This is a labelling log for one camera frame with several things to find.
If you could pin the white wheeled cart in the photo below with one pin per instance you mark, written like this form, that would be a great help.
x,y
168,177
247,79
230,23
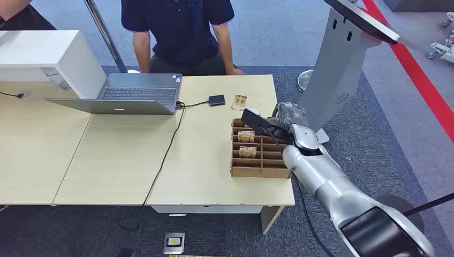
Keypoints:
x,y
445,46

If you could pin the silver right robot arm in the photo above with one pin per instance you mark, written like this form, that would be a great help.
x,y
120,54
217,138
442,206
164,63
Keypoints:
x,y
319,174

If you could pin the red floor tape stripe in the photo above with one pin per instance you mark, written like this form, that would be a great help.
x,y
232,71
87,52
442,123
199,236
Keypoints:
x,y
422,81

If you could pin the grey kiosk stand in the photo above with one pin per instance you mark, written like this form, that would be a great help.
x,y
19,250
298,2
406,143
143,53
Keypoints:
x,y
337,67

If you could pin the brown cardboard card organizer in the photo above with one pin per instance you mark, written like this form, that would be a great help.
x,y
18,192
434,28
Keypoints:
x,y
260,172

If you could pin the person's left forearm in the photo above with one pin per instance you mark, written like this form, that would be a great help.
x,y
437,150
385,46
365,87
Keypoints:
x,y
224,46

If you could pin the white cabinet box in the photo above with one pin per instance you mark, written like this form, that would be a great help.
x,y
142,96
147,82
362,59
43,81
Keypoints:
x,y
46,49

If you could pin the silver device with screen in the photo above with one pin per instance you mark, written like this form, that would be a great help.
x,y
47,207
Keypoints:
x,y
174,243

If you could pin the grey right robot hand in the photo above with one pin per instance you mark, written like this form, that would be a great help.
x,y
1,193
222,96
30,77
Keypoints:
x,y
292,112

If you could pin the grey open laptop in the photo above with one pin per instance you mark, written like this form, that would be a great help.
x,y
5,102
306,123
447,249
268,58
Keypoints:
x,y
142,94

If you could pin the person's left hand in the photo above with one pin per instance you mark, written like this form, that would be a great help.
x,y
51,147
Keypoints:
x,y
234,72

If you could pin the hotel card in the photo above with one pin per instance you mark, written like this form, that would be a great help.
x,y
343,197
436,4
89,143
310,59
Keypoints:
x,y
246,136
239,102
247,152

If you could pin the wooden desk leg panel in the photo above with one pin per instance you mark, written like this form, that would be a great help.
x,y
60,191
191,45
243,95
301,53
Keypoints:
x,y
271,218

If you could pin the dark grey carpet mat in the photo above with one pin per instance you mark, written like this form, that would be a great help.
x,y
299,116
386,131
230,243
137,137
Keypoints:
x,y
358,142

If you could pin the small black card reader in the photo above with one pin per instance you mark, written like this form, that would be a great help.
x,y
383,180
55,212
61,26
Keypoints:
x,y
216,100

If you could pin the slanted metal pole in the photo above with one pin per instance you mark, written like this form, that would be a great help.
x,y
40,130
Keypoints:
x,y
106,35

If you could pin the round kiosk base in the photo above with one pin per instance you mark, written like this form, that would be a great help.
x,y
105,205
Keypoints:
x,y
305,81

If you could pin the thin black rod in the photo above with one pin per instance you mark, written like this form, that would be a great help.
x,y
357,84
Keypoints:
x,y
431,204

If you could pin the clear tape patch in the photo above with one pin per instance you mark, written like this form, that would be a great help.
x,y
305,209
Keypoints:
x,y
55,78

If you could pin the person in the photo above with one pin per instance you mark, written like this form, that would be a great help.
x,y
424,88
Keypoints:
x,y
177,32
21,17

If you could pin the person's right forearm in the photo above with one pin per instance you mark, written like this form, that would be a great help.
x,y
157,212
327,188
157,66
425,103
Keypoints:
x,y
142,53

